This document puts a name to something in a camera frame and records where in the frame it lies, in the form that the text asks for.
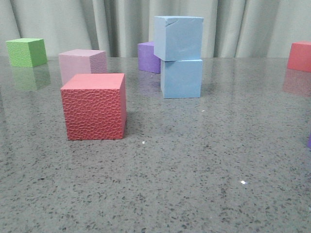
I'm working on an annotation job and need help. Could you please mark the far red foam cube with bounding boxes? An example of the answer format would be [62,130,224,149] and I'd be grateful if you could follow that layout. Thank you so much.
[287,41,311,72]

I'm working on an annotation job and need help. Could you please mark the light blue foam cube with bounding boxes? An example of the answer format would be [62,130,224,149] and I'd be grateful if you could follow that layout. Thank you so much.
[160,59,203,99]

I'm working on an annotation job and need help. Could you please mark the pink foam cube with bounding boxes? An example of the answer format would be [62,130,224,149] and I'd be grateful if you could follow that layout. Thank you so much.
[58,49,107,84]

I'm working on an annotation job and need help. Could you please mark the large red foam cube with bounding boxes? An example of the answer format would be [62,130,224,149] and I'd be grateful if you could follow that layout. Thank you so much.
[61,73,127,140]

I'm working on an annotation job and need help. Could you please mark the green foam cube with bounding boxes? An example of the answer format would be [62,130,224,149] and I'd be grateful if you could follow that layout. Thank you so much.
[6,38,48,67]

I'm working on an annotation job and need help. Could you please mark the grey-green curtain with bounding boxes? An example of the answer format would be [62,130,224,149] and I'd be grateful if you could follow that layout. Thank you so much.
[0,0,311,58]

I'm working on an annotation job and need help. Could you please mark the purple foam cube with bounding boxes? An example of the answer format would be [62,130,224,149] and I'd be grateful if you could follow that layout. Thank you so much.
[138,41,161,73]

